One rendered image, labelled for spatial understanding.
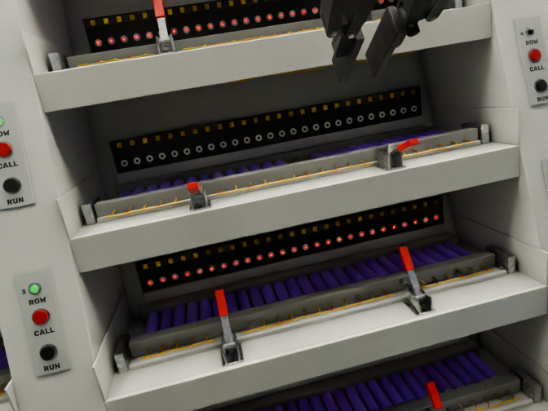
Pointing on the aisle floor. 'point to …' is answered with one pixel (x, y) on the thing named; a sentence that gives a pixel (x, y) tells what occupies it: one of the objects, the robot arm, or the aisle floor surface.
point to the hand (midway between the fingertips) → (364, 48)
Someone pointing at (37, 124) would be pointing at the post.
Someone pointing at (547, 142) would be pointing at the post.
